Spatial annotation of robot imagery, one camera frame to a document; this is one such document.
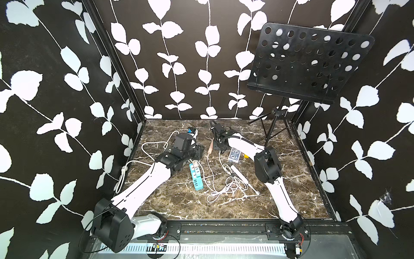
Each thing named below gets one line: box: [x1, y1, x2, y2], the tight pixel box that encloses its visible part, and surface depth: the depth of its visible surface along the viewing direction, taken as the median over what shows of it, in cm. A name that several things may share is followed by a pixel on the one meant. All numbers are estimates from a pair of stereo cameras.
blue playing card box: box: [228, 147, 241, 163], surface depth 100 cm
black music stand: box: [246, 22, 376, 148], surface depth 64 cm
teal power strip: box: [189, 162, 204, 192], surface depth 89 cm
